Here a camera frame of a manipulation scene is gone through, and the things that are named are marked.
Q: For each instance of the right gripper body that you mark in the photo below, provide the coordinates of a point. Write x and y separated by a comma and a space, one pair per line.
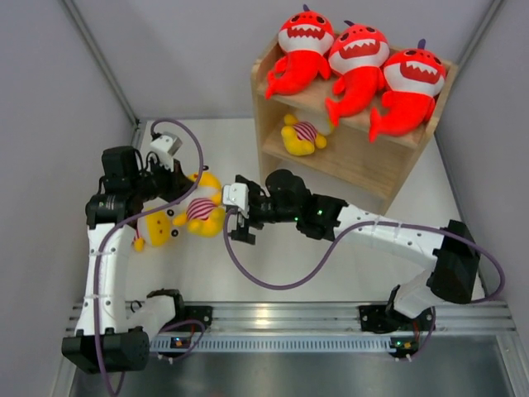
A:
262, 211

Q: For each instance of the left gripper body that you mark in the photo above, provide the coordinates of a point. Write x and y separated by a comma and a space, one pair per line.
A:
160, 182

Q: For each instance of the yellow frog plush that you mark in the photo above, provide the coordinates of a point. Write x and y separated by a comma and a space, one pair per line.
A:
305, 132
155, 230
202, 212

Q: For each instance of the red shark plush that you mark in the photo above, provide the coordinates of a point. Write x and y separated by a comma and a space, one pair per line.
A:
305, 39
356, 57
413, 79

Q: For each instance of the red shark plush front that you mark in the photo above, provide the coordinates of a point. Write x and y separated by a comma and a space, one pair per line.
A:
413, 79

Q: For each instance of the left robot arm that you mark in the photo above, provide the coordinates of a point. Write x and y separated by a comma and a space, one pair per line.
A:
105, 337

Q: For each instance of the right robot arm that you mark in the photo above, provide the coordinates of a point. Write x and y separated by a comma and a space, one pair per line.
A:
448, 255

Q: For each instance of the wooden two-tier shelf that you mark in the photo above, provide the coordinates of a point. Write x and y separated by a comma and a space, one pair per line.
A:
380, 168

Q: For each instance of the red shark plush on shelf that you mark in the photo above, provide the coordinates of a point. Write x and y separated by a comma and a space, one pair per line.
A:
305, 39

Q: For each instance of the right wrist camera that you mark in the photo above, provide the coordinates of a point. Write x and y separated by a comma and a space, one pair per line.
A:
236, 195

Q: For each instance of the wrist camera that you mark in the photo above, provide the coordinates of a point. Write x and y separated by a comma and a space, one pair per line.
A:
165, 147
236, 195

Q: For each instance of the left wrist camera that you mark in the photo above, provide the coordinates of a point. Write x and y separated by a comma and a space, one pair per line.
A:
165, 147

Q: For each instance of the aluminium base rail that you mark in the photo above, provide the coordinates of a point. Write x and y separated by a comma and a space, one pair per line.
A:
342, 317

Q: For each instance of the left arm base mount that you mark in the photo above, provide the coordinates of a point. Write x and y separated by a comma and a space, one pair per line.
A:
192, 316

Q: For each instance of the left aluminium frame post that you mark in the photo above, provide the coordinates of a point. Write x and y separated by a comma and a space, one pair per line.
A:
84, 31

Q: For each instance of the aluminium frame post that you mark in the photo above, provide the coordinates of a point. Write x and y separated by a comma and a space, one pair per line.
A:
84, 31
476, 36

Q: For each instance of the white slotted cable duct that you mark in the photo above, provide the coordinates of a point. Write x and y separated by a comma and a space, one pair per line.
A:
212, 343

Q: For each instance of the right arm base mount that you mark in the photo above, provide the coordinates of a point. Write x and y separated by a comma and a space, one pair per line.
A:
378, 319

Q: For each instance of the right aluminium frame post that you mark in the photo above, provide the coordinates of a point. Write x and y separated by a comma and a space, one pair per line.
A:
476, 36

